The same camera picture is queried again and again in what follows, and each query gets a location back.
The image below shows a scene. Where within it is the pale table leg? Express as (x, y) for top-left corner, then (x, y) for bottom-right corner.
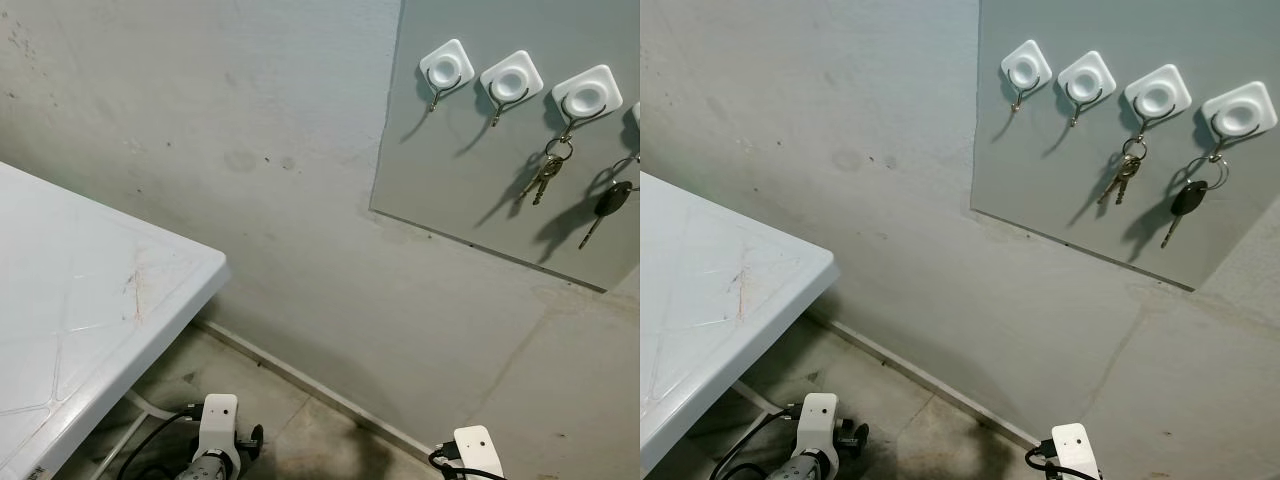
(60, 390), (177, 480)
(735, 380), (801, 419)

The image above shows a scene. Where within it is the black car key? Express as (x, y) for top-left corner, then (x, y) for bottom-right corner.
(1160, 155), (1231, 250)
(577, 155), (640, 251)

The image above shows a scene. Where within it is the white plastic table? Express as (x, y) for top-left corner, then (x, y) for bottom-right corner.
(640, 172), (839, 477)
(0, 160), (231, 479)

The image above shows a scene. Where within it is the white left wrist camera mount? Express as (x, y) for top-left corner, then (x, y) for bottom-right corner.
(197, 394), (241, 459)
(797, 392), (839, 459)

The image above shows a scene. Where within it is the brass key bunch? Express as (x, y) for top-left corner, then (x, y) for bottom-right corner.
(1097, 137), (1149, 207)
(515, 137), (575, 208)

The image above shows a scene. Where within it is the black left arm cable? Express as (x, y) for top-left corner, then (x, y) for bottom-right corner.
(710, 403), (799, 480)
(117, 403), (201, 480)

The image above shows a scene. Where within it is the grey wall board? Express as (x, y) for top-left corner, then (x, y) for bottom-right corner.
(369, 0), (640, 293)
(970, 0), (1280, 292)

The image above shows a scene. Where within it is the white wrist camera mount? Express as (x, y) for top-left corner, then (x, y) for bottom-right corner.
(797, 392), (839, 459)
(452, 426), (505, 480)
(1050, 423), (1101, 480)
(197, 394), (241, 459)

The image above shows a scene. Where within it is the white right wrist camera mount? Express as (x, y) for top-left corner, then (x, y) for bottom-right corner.
(1050, 423), (1101, 480)
(452, 426), (505, 480)

